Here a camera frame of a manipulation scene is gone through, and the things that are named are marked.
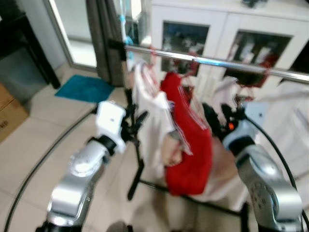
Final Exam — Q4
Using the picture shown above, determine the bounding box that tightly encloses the teal floor mat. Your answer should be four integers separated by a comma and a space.
55, 75, 115, 103

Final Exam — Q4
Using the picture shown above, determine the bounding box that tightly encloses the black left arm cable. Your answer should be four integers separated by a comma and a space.
2, 107, 99, 232

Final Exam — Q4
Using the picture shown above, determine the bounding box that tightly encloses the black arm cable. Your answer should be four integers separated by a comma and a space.
2, 107, 99, 232
243, 115, 309, 230

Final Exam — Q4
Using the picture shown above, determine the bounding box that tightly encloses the red shirt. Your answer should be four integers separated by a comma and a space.
160, 72, 214, 196

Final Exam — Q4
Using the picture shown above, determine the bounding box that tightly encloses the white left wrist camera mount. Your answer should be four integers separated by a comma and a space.
95, 100, 127, 154

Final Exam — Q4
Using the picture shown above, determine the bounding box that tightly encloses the brown cardboard box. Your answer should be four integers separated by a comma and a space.
0, 83, 29, 143

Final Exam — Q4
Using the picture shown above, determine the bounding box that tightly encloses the black shelf unit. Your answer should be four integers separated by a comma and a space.
0, 0, 61, 104

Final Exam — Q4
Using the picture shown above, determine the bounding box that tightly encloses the glass sliding door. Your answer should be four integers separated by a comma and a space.
46, 0, 99, 71

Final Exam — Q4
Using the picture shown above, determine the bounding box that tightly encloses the white shirt small chest logo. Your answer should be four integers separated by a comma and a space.
193, 76, 309, 211

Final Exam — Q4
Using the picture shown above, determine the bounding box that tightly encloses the cream shirt with photo print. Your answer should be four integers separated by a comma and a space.
129, 60, 175, 179

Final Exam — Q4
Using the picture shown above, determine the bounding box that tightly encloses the black clothes rack chrome rail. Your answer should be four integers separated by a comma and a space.
109, 40, 309, 232

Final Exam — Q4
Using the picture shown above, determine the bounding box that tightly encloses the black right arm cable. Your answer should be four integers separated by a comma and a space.
243, 115, 309, 230

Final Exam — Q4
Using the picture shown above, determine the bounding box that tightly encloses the white glass-door cabinet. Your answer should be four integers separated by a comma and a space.
151, 0, 309, 97

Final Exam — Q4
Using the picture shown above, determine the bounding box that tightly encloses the grey curtain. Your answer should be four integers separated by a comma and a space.
86, 0, 128, 87

